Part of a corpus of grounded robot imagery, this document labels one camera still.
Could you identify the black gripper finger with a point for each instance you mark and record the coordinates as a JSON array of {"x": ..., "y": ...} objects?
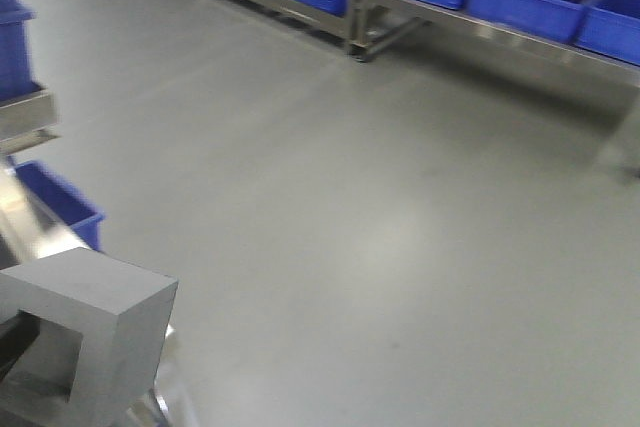
[{"x": 17, "y": 335}]

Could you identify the gray hollow cube base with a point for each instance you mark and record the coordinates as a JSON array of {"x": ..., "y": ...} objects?
[{"x": 102, "y": 329}]

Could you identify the blue bin on floor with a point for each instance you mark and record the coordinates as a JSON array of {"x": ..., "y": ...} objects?
[{"x": 64, "y": 199}]

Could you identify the blue bin upper middle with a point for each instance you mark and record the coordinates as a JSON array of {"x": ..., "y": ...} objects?
[{"x": 16, "y": 72}]

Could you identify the stainless steel shelf frame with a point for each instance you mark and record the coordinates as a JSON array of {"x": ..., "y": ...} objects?
[{"x": 28, "y": 121}]

